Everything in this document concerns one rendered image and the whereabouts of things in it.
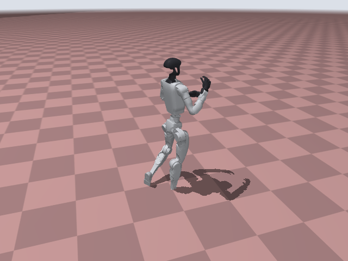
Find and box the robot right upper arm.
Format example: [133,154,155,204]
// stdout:
[176,84,196,115]

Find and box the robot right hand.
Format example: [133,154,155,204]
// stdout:
[200,76,211,94]

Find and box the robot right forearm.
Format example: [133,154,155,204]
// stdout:
[192,90,208,113]

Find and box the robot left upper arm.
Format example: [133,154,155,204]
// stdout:
[160,78,166,101]

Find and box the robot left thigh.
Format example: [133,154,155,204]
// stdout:
[162,123,175,155]

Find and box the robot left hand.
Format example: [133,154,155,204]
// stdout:
[189,90,200,97]

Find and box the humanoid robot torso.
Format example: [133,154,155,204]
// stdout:
[163,76,185,135]

